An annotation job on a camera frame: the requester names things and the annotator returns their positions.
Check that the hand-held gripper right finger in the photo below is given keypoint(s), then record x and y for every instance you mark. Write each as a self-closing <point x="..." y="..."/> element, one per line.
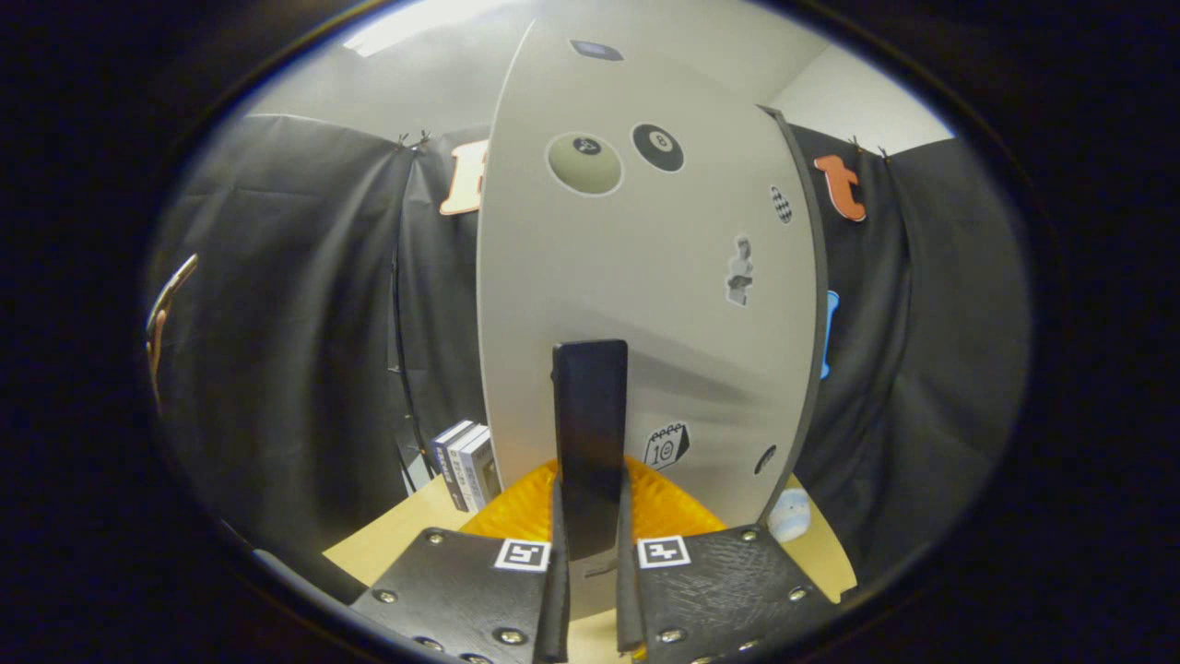
<point x="627" y="590"/>

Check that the light grey cabinet door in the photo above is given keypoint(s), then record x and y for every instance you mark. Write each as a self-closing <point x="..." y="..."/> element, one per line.
<point x="645" y="277"/>

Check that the black backdrop cloth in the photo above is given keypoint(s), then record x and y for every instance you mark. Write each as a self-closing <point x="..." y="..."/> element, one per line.
<point x="277" y="323"/>

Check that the white blue plush toy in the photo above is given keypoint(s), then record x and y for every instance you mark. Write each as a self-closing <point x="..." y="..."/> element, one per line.
<point x="790" y="516"/>

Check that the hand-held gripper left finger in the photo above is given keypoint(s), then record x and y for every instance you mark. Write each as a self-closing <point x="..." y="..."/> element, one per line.
<point x="560" y="590"/>

